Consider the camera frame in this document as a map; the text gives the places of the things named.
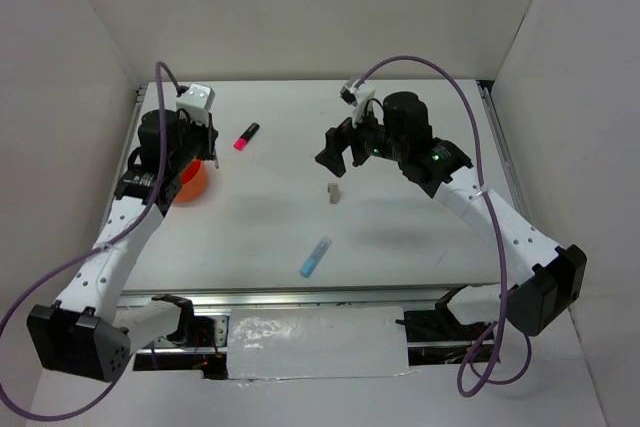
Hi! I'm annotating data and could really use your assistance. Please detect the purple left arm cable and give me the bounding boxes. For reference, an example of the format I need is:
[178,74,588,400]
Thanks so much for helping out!
[0,61,189,422]

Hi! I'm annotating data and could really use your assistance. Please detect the light blue highlighter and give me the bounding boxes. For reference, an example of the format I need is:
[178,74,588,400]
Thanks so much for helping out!
[299,236,332,278]

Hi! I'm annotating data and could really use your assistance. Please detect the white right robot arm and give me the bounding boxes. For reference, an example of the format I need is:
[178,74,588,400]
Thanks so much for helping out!
[315,90,587,339]

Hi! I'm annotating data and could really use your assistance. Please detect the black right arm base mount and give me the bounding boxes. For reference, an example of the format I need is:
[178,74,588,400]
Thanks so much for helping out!
[395,287,489,346]

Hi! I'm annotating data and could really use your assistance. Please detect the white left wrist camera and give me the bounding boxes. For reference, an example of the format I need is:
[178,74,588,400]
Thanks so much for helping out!
[176,83,215,126]

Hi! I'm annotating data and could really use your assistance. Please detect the pink highlighter black cap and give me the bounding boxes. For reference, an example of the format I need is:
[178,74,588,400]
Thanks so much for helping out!
[233,122,260,151]

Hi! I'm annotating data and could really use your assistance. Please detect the orange round organizer container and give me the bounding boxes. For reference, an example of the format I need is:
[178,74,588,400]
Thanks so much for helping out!
[174,159,208,203]

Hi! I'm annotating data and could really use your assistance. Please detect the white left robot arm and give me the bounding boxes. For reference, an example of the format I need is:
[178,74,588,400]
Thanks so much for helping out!
[27,107,218,382]

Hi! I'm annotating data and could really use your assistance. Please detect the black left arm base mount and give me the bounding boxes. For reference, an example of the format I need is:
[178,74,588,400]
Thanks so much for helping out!
[151,294,225,348]

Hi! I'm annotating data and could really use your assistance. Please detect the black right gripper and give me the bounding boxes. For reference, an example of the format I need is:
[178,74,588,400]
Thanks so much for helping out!
[314,98,406,177]

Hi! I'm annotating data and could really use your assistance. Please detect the aluminium right side rail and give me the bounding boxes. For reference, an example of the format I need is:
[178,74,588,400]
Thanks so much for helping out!
[476,80,530,220]

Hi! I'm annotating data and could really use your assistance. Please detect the white and yellow eraser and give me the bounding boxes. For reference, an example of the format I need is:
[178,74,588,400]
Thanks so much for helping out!
[327,183,341,205]

